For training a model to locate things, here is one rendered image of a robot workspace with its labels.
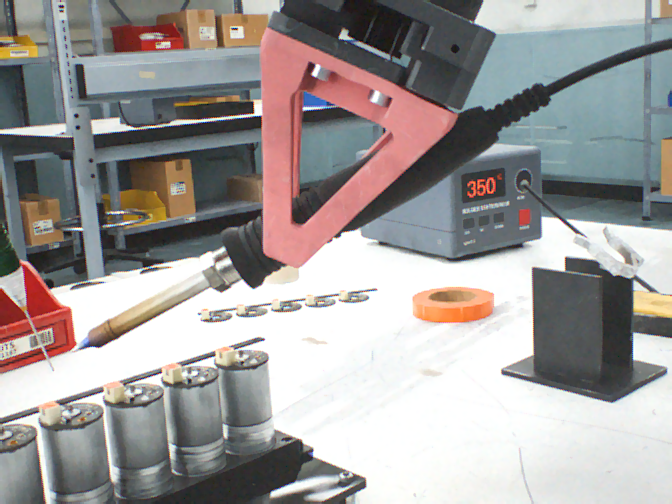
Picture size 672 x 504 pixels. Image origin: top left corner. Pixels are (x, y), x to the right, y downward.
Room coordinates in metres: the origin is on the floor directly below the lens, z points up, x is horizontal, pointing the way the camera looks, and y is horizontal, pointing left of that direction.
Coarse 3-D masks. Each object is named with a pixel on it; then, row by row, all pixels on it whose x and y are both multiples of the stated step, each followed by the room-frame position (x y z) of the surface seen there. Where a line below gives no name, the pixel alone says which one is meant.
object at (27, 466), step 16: (32, 448) 0.32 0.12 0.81; (0, 464) 0.31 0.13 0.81; (16, 464) 0.32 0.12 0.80; (32, 464) 0.32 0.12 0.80; (0, 480) 0.31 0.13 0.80; (16, 480) 0.32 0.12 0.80; (32, 480) 0.32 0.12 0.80; (0, 496) 0.31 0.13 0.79; (16, 496) 0.32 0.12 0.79; (32, 496) 0.32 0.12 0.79
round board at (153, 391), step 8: (136, 384) 0.38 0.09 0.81; (144, 384) 0.37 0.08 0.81; (152, 384) 0.37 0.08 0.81; (144, 392) 0.37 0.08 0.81; (152, 392) 0.36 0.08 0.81; (160, 392) 0.36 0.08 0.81; (104, 400) 0.36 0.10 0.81; (128, 400) 0.35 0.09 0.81; (136, 400) 0.36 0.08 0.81; (144, 400) 0.36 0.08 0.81; (152, 400) 0.36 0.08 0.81
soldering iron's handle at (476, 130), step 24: (528, 96) 0.33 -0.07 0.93; (456, 120) 0.33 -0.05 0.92; (480, 120) 0.32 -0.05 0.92; (504, 120) 0.33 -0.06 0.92; (456, 144) 0.32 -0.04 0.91; (480, 144) 0.32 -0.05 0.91; (360, 168) 0.33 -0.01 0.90; (408, 168) 0.32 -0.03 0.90; (432, 168) 0.32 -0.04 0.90; (456, 168) 0.33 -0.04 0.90; (312, 192) 0.33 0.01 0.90; (336, 192) 0.32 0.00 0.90; (384, 192) 0.32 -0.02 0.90; (408, 192) 0.32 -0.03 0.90; (360, 216) 0.32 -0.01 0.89; (240, 240) 0.33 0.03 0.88; (240, 264) 0.32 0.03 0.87; (264, 264) 0.33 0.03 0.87
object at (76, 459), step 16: (48, 432) 0.34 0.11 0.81; (64, 432) 0.33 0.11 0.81; (80, 432) 0.33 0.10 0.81; (96, 432) 0.34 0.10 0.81; (48, 448) 0.34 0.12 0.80; (64, 448) 0.33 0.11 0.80; (80, 448) 0.33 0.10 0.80; (96, 448) 0.34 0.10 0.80; (48, 464) 0.34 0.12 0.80; (64, 464) 0.33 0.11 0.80; (80, 464) 0.33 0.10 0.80; (96, 464) 0.34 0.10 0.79; (48, 480) 0.34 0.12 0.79; (64, 480) 0.33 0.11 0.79; (80, 480) 0.33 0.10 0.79; (96, 480) 0.34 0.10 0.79; (64, 496) 0.33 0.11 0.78; (80, 496) 0.33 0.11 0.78; (96, 496) 0.34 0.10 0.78; (112, 496) 0.35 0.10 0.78
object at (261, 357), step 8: (248, 352) 0.41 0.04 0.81; (256, 352) 0.41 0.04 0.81; (264, 352) 0.41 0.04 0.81; (240, 360) 0.39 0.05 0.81; (248, 360) 0.40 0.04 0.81; (256, 360) 0.40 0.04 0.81; (264, 360) 0.40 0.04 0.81; (224, 368) 0.39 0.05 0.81; (232, 368) 0.39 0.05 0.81; (240, 368) 0.39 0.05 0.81; (248, 368) 0.39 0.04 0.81
